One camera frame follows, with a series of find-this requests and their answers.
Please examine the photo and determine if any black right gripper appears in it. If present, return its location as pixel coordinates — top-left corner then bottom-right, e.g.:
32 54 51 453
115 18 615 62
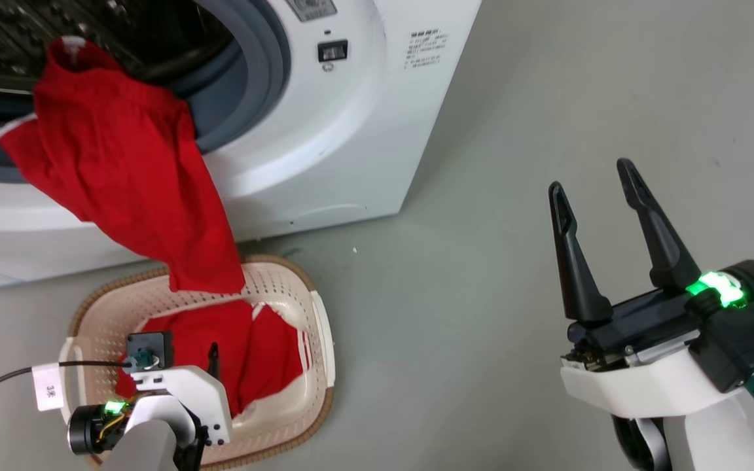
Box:
548 158 754 371

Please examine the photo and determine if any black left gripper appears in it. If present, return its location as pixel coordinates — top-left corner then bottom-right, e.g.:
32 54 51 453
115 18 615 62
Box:
67 341 221 457

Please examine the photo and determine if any red garment with white trim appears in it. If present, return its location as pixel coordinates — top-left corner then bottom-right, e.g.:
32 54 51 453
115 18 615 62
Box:
0 36 247 295

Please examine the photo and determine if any cream perforated laundry basket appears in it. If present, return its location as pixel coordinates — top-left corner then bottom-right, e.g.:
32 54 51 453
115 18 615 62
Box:
59 254 337 469

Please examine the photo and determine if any stainless steel washing machine drum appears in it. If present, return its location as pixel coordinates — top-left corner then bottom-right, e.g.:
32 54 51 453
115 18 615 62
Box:
0 0 235 97

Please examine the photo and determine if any white front-load washing machine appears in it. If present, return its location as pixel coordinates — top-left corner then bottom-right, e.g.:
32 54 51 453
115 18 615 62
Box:
0 0 483 292

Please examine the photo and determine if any grey rubber door gasket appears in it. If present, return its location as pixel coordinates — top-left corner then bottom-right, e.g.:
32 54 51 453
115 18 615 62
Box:
0 0 292 184

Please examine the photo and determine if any small printed text label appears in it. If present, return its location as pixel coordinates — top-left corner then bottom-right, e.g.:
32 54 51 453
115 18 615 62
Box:
406 29 444 70

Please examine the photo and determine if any black door latch socket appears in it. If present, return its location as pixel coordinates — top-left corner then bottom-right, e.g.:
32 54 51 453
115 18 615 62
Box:
317 40 350 63

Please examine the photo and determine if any grey warning sticker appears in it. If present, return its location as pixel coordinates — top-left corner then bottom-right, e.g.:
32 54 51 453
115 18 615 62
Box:
285 0 338 23

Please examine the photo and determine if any white cable tag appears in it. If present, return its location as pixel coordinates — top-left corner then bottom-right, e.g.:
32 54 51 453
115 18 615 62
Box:
31 362 65 412

